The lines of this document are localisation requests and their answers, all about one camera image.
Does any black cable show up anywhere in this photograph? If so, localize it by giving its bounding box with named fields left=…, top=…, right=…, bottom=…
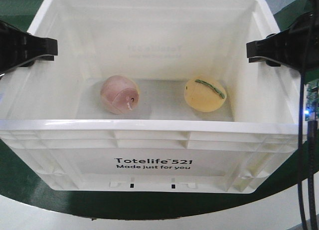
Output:
left=296, top=12, right=319, bottom=230

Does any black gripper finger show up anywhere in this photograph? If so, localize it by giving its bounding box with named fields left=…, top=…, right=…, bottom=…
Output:
left=246, top=15, right=319, bottom=70
left=0, top=21, right=58, bottom=73

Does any white plastic tote box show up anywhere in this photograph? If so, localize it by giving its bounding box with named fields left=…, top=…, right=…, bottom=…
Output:
left=0, top=0, right=299, bottom=194

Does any yellow plush ball toy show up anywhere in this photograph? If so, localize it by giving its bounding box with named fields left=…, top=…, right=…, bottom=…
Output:
left=184, top=75, right=227, bottom=113

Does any pink plush ball toy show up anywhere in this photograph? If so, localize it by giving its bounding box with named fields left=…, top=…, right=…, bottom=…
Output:
left=100, top=75, right=140, bottom=114

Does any green circuit board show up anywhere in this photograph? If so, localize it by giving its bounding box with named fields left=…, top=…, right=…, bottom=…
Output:
left=304, top=79, right=319, bottom=121

